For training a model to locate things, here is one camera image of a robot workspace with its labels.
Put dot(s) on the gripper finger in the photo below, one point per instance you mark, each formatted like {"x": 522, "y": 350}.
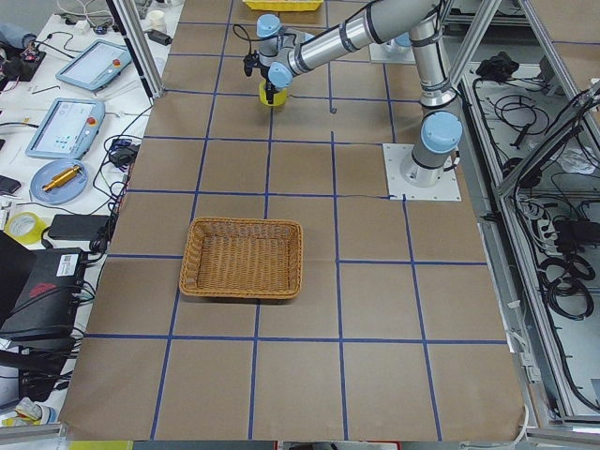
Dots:
{"x": 269, "y": 92}

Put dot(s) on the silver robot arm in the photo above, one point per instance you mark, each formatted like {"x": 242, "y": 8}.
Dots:
{"x": 397, "y": 32}
{"x": 399, "y": 44}

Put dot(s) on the yellow tape roll on desk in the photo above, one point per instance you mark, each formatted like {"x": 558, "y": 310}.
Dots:
{"x": 26, "y": 228}

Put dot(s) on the yellow plastic basket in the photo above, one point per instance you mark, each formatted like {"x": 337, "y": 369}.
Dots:
{"x": 283, "y": 5}

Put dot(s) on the white paper cup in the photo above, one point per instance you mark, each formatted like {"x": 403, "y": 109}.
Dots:
{"x": 157, "y": 20}

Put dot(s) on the upper teach pendant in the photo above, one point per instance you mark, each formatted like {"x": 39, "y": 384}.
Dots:
{"x": 96, "y": 66}

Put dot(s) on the teach pendant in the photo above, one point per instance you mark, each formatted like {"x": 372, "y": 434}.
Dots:
{"x": 68, "y": 129}
{"x": 96, "y": 66}

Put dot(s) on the brown wicker basket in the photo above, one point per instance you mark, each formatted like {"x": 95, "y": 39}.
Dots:
{"x": 245, "y": 258}

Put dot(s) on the lower teach pendant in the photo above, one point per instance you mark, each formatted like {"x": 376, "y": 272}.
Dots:
{"x": 68, "y": 129}

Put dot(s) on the brass cylinder tool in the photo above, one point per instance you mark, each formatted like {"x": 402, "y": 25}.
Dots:
{"x": 62, "y": 178}

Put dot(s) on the black cloth bundle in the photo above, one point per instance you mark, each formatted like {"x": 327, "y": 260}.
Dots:
{"x": 498, "y": 68}

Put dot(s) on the blue plate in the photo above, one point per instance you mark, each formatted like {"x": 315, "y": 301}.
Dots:
{"x": 62, "y": 195}

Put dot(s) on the black power brick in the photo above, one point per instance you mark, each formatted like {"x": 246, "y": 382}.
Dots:
{"x": 77, "y": 227}

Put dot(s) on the black laptop computer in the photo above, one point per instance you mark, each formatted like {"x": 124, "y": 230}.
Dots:
{"x": 38, "y": 292}

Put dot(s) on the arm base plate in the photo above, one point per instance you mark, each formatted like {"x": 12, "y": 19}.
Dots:
{"x": 407, "y": 181}
{"x": 379, "y": 55}

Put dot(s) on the aluminium frame post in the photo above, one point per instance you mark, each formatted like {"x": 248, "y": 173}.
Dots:
{"x": 127, "y": 20}

